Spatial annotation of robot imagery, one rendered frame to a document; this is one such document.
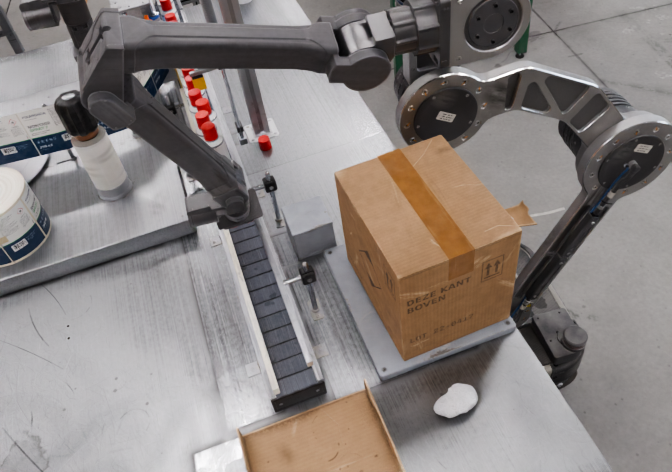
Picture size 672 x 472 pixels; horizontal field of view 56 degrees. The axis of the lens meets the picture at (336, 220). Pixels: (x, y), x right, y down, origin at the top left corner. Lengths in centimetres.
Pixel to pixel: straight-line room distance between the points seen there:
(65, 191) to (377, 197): 94
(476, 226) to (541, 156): 187
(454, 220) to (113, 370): 78
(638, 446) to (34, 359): 171
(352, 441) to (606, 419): 118
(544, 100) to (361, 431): 79
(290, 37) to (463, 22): 26
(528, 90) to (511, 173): 150
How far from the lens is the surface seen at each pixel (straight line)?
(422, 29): 97
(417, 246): 110
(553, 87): 144
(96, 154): 164
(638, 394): 231
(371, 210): 117
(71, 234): 169
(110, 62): 89
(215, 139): 152
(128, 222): 165
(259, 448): 126
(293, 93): 199
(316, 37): 96
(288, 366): 127
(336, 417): 126
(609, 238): 269
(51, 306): 163
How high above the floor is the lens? 196
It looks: 46 degrees down
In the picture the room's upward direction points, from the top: 10 degrees counter-clockwise
